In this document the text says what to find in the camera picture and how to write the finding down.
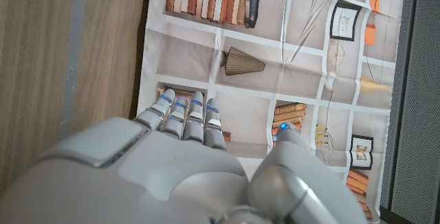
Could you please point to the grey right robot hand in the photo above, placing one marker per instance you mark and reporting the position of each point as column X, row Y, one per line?
column 154, row 182

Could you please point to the printed bookshelf backdrop cloth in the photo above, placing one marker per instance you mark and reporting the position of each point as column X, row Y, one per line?
column 275, row 66

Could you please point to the dark perforated partition panel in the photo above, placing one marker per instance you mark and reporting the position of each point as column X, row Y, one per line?
column 416, row 97

